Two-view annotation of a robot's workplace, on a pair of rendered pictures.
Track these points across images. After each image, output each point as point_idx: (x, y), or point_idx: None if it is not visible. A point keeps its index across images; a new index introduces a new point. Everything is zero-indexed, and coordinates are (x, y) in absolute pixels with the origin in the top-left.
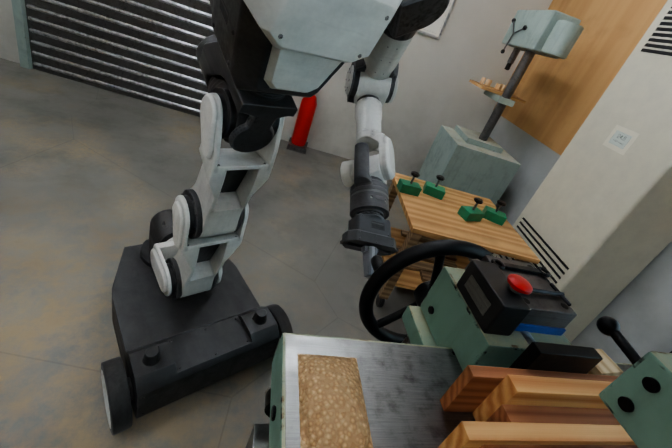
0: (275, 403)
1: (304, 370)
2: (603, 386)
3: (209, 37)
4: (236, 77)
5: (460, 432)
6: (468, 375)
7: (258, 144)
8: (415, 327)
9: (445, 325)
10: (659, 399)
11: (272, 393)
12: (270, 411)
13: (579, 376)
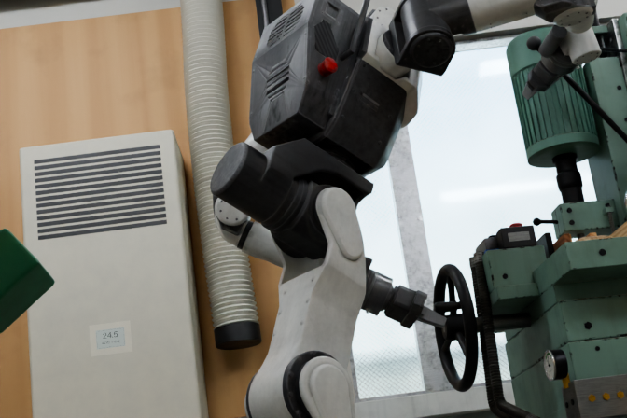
0: (598, 252)
1: (583, 239)
2: None
3: (247, 144)
4: (383, 154)
5: (592, 235)
6: (567, 236)
7: None
8: (514, 285)
9: (519, 270)
10: (573, 212)
11: (590, 261)
12: (598, 264)
13: None
